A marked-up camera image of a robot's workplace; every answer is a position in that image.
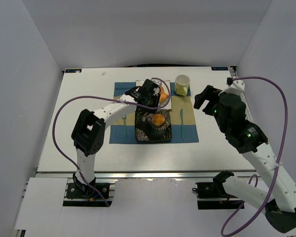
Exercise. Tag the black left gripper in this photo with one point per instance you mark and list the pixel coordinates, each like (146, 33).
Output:
(153, 99)

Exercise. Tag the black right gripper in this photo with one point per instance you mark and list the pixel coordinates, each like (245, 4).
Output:
(204, 98)

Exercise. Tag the round bread roll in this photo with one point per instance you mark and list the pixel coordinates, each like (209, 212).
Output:
(158, 119)
(163, 97)

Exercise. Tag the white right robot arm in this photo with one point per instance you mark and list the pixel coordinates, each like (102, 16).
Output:
(249, 140)

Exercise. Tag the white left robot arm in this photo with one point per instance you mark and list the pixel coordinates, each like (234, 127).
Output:
(89, 130)

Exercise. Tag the white rectangular plate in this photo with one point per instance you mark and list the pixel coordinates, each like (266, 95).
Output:
(167, 89)

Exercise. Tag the teal knife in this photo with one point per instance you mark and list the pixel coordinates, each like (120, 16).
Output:
(182, 122)

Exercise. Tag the yellow mug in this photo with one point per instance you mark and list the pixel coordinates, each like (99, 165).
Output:
(182, 83)

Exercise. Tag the blue and beige placemat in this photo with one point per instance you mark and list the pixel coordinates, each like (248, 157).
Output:
(177, 102)

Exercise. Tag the teal fork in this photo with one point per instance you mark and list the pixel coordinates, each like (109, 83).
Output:
(125, 127)

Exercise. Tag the black floral square plate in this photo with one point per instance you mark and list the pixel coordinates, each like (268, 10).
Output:
(146, 132)

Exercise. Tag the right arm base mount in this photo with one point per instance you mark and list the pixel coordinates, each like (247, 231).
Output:
(207, 190)

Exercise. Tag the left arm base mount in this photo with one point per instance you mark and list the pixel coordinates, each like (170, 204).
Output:
(74, 192)

